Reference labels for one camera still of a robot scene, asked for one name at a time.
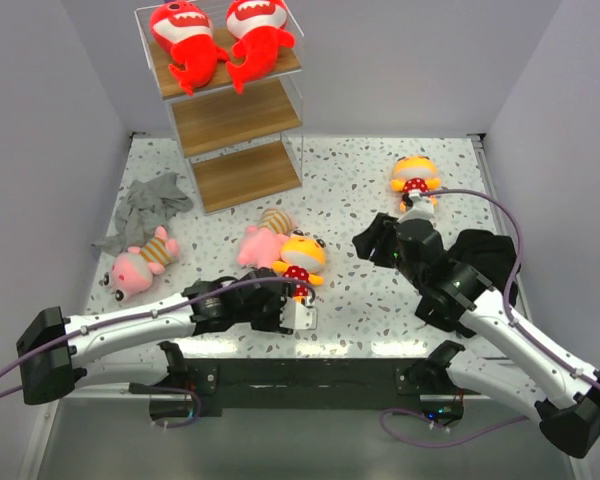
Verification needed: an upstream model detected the orange doll polka dot dress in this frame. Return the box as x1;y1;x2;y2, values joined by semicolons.
272;230;326;287

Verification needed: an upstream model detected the orange doll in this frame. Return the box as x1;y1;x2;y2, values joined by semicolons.
390;156;441;213

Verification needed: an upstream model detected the red shark plush with face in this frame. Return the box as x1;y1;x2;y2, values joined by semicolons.
149;1;229;96

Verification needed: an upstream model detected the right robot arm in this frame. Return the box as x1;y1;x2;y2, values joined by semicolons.
352;213;600;459

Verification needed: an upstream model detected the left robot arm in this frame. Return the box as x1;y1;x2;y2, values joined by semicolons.
16;268;304;405

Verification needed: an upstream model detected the pink pig plush centre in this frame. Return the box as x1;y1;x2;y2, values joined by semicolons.
237;208;296;268

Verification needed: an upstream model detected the pink pig plush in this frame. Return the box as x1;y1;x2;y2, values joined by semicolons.
237;208;296;268
103;226;180;302

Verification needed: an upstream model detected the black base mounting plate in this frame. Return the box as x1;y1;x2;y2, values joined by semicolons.
156;359;464;426

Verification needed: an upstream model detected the black cloth right side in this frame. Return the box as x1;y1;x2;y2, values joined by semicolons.
413;227;521;337

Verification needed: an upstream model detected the pink pig plush left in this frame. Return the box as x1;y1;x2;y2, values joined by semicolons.
103;226;180;302

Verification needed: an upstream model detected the grey crumpled cloth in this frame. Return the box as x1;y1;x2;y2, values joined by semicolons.
92;172;193;256

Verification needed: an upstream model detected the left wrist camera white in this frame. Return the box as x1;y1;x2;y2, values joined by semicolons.
281;297;318;331

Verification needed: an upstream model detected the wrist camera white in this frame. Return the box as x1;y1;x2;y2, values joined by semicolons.
281;297;318;331
398;191;435;223

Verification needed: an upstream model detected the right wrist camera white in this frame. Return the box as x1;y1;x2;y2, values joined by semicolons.
398;191;435;223

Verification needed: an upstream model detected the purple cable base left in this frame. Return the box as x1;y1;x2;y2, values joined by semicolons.
149;386;202;430

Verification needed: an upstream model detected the purple cable base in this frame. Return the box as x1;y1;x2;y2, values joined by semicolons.
378;408;529;450
149;386;202;430

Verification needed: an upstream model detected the white wire wooden shelf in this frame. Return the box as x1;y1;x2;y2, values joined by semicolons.
135;1;304;213

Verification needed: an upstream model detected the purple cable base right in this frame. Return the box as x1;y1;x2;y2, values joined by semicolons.
378;408;529;450

